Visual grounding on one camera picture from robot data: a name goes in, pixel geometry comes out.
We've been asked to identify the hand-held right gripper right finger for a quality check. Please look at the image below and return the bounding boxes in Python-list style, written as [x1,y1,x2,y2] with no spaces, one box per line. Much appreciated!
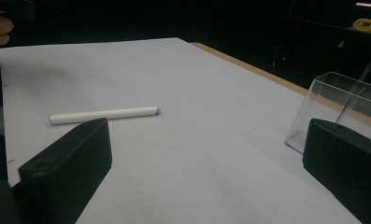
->
[302,118,371,224]

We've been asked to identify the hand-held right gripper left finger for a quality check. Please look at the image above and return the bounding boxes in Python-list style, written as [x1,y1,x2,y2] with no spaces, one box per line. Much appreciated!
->
[18,117,113,224]

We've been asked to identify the clear plastic holder box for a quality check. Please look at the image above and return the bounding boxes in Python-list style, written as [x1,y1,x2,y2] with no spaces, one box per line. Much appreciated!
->
[284,71,371,154]

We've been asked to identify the white paper roll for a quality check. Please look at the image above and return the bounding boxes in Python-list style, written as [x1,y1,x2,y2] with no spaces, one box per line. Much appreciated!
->
[49,105,160,126]

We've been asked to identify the white paper table cover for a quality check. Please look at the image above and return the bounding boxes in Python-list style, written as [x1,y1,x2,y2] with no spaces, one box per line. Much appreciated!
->
[0,37,364,224]

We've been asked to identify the yellow tape roll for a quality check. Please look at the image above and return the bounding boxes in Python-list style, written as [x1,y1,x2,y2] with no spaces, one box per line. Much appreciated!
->
[352,18,371,32]

